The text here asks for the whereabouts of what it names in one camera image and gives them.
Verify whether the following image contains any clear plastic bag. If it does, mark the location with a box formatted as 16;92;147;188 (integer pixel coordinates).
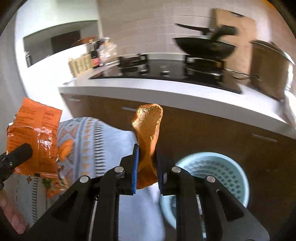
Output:
98;37;117;66

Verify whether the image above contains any black gas stove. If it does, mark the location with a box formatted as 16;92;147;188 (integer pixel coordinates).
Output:
90;54;242;94

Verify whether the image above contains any beige woven basket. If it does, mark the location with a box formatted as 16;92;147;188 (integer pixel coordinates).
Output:
68;54;93;77

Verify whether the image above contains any wooden cutting board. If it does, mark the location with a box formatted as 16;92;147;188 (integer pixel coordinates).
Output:
213;8;257;74

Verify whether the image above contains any white cloth on counter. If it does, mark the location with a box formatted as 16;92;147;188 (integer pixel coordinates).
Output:
283;90;296;128

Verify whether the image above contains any patterned blue tablecloth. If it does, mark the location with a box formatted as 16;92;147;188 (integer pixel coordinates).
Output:
3;117;165;240

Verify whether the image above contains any colourful snack packet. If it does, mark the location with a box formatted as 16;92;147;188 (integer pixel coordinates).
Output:
42;166;72;200

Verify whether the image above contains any steel stock pot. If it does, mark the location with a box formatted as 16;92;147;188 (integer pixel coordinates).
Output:
250;40;295;100

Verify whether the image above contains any orange snack wrapper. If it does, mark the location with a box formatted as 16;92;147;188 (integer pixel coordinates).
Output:
6;98;62;179

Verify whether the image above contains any brown kitchen cabinet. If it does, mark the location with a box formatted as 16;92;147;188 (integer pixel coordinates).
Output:
60;92;296;232

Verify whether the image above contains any light blue trash basket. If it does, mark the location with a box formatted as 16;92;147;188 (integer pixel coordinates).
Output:
157;152;251;240

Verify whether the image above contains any person's left hand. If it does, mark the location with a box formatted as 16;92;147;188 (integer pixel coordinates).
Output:
0;190;27;234

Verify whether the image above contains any black frying pan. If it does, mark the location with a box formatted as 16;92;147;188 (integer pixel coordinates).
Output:
174;23;238;61

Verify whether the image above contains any dark soy sauce bottle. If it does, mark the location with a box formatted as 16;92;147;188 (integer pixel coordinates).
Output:
89;39;101;69

